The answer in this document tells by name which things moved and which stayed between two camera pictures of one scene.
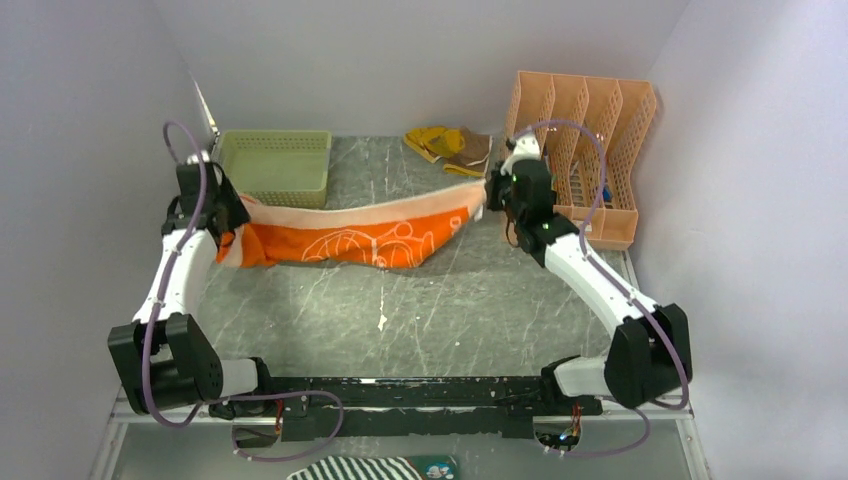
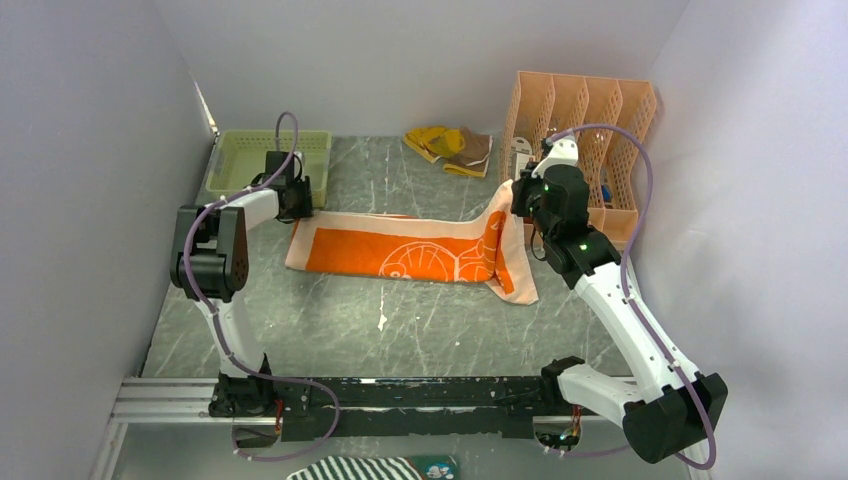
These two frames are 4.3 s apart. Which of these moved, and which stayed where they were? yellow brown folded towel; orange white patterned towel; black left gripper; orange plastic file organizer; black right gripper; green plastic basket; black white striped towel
Moved: black left gripper; black right gripper; orange white patterned towel
Stayed: orange plastic file organizer; black white striped towel; yellow brown folded towel; green plastic basket
